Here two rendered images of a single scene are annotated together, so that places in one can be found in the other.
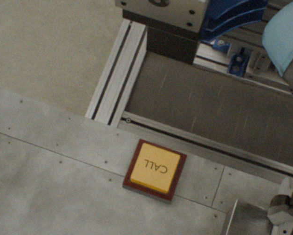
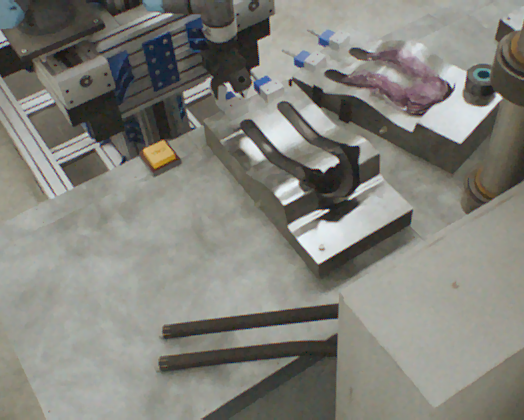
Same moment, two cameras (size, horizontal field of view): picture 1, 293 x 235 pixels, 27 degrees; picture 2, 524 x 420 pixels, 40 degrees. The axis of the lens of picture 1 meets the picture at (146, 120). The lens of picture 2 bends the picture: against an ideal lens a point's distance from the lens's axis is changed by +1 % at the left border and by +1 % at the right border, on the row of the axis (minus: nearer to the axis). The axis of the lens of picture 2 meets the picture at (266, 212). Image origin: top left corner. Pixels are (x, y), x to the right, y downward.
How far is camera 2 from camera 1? 1.11 m
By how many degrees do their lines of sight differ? 26
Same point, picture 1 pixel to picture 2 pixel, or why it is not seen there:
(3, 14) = not seen: outside the picture
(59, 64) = not seen: hidden behind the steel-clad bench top
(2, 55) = not seen: outside the picture
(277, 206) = (214, 83)
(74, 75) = not seen: hidden behind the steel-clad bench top
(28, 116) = (78, 195)
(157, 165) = (158, 150)
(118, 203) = (160, 183)
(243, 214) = (211, 121)
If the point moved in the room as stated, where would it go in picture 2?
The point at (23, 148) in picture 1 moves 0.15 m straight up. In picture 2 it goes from (91, 206) to (74, 165)
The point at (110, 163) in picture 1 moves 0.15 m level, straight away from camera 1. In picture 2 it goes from (137, 175) to (92, 154)
